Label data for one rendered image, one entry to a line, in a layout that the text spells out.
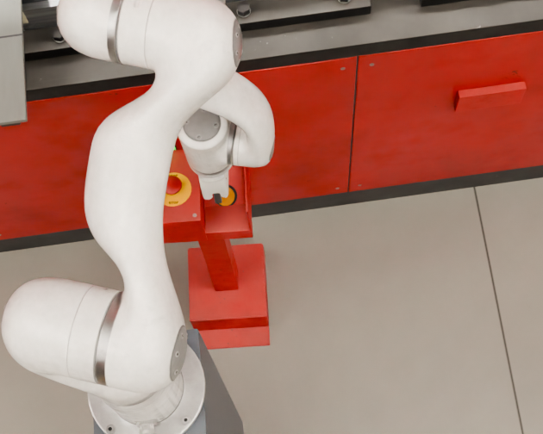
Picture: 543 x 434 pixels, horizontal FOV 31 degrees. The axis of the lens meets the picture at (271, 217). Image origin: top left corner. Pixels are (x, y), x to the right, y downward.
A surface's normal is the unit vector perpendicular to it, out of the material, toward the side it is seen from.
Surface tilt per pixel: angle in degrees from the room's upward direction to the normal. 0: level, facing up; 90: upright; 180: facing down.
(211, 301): 0
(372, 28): 0
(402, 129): 90
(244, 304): 0
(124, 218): 28
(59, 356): 47
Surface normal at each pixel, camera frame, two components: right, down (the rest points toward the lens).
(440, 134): 0.13, 0.93
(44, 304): -0.06, -0.50
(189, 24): -0.06, -0.07
